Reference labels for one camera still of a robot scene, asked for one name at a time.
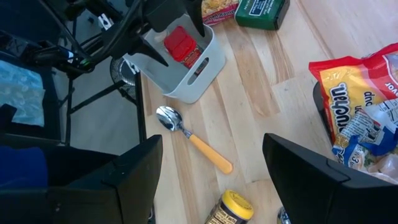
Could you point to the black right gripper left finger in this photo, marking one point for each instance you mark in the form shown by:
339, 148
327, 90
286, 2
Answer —
93, 202

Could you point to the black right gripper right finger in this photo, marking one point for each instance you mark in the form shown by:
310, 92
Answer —
326, 199

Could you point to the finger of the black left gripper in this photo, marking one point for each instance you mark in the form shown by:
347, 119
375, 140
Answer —
150, 49
196, 15

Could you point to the pink green ramen packet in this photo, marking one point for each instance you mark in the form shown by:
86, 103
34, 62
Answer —
217, 11

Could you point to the red box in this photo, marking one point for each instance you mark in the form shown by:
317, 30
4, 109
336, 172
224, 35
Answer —
182, 46

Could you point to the blue yellow ramen packet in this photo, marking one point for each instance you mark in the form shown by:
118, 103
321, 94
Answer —
370, 137

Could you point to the yellow lidded black spice jar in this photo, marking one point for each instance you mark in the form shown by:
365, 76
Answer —
233, 207

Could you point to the red yellow ramen packet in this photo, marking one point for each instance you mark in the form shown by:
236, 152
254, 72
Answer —
351, 84

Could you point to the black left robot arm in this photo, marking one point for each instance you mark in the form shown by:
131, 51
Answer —
56, 56

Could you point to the round metal mesh fan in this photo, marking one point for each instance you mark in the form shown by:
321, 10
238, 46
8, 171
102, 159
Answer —
119, 74

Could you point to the light grey plastic bin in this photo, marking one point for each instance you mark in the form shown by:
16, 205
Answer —
192, 84

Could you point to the green box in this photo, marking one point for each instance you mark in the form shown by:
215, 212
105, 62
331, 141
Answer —
261, 14

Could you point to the pale blue plastic sheet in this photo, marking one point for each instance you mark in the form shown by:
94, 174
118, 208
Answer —
21, 93

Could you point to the black table frame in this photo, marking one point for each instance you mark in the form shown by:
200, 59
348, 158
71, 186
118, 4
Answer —
140, 109

